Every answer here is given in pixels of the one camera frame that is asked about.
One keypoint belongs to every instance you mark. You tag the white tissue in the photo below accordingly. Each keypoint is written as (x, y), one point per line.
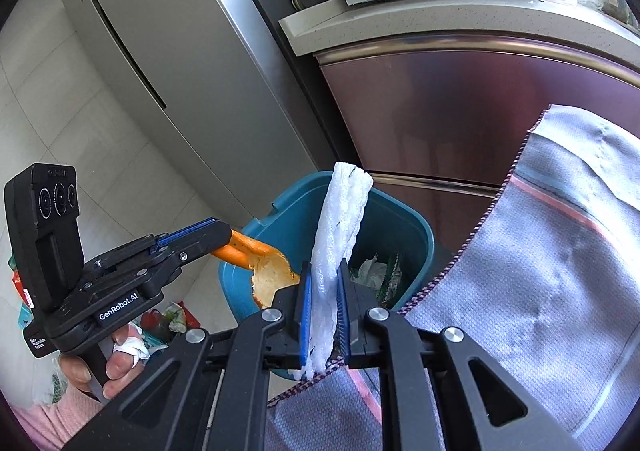
(372, 271)

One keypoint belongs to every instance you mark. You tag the person's left hand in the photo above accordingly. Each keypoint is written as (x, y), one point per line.
(125, 356)

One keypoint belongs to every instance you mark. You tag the large orange peel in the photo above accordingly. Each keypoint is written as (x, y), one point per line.
(265, 276)

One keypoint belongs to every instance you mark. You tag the silver refrigerator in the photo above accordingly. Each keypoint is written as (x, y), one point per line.
(200, 56)

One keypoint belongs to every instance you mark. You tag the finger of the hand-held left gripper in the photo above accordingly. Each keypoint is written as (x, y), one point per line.
(207, 242)
(190, 231)

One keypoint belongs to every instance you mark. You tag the teal plastic bin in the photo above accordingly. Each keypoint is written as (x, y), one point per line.
(295, 216)

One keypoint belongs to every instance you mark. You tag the green snack wrapper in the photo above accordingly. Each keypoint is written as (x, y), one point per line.
(395, 276)

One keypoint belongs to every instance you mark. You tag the brown kitchen cabinet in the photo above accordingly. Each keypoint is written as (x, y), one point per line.
(475, 121)

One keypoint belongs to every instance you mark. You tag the grey kitchen countertop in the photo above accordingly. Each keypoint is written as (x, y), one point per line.
(450, 23)

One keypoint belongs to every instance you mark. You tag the colourful plastic bags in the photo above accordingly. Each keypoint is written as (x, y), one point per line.
(167, 323)

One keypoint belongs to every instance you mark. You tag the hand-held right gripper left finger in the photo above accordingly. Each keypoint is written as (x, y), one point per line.
(306, 321)

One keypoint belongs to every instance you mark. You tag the white foam fruit net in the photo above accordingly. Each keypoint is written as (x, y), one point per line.
(340, 216)

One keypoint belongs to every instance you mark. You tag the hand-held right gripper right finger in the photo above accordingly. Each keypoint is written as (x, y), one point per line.
(343, 316)

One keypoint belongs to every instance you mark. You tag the checked grey tablecloth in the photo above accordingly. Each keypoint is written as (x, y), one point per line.
(525, 281)

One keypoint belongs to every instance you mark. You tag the person's left forearm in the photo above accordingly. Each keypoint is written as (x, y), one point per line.
(50, 421)

